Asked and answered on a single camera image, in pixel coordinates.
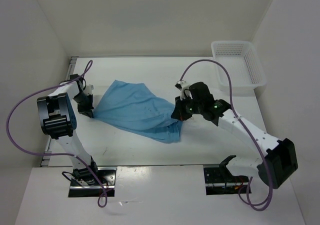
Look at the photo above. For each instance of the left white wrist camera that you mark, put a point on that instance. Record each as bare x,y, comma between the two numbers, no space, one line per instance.
89,90

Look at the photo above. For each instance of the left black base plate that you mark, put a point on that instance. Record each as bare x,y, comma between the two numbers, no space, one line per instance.
80,189

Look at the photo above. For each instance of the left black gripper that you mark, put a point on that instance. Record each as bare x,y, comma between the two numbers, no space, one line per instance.
87,110

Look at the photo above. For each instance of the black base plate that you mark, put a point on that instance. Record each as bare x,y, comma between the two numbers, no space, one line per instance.
217,184
80,189

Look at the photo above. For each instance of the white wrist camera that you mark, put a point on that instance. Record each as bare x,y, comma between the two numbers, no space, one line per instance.
89,90
183,87

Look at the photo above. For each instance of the white plastic basket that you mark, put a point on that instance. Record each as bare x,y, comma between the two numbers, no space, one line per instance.
242,64

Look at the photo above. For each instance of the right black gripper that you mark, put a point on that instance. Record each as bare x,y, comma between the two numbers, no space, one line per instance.
179,112

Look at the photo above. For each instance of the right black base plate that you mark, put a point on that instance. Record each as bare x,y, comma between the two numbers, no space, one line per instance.
217,184

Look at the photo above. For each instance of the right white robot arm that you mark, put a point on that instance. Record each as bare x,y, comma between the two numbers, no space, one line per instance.
277,159

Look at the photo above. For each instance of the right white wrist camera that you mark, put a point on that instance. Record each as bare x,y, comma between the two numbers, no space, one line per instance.
183,87

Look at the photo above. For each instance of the light blue shorts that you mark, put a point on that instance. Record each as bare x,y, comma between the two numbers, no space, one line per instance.
132,107

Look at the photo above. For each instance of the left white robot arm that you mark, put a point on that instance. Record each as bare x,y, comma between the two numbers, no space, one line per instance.
58,120

